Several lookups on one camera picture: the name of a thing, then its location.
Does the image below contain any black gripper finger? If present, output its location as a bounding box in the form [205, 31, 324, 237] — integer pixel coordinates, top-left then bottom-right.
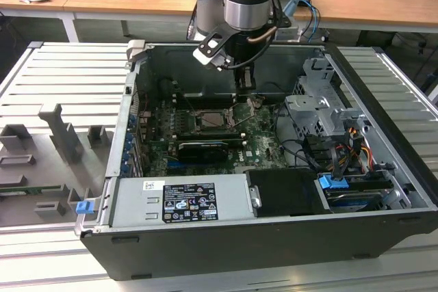
[234, 65, 258, 94]

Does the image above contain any metal socket cover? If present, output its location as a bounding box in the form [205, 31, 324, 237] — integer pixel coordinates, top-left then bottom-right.
[235, 96, 257, 126]

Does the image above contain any black RAM slot bank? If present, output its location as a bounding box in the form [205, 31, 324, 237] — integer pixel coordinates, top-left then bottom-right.
[176, 92, 237, 108]
[176, 130, 247, 143]

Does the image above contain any CPU socket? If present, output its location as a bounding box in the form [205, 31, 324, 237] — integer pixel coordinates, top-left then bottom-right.
[193, 109, 240, 135]

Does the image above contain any green motherboard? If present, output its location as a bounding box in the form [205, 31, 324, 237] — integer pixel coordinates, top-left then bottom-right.
[138, 95, 292, 176]

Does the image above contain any silver metal disk bay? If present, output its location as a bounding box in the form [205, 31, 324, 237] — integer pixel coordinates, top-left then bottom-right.
[283, 57, 369, 139]

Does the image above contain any black graphics card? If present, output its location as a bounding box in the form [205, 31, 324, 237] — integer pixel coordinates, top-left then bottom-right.
[177, 140, 229, 163]

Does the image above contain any black plastic shroud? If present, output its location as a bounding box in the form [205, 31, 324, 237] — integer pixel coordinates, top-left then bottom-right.
[246, 168, 331, 218]

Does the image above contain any hard disk in blue carrier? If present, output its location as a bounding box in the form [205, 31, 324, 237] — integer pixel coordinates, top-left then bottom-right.
[317, 174, 386, 211]

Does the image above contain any grey power supply unit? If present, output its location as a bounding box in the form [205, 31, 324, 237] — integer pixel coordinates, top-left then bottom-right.
[111, 174, 257, 228]

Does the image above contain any black open PC case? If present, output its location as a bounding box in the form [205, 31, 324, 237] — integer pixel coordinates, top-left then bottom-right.
[74, 39, 438, 281]

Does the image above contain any blue case latch clip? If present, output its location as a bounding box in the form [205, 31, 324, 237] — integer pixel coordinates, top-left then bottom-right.
[75, 200, 94, 215]

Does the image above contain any grey parts rack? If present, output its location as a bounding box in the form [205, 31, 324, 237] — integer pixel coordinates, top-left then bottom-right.
[0, 103, 116, 228]

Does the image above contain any green RAM stick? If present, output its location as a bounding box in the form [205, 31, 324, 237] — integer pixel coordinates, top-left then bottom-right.
[0, 185, 64, 196]

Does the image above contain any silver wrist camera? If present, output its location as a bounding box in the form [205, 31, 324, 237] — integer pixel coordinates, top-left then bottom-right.
[192, 39, 229, 72]

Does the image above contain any blue cable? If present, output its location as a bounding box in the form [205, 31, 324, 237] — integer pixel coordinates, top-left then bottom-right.
[302, 0, 322, 38]

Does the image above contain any black disk wire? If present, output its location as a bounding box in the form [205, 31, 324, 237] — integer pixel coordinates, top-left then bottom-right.
[328, 134, 344, 183]

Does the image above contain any coloured wire bundle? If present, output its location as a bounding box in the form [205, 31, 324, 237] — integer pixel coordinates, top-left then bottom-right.
[335, 127, 374, 173]

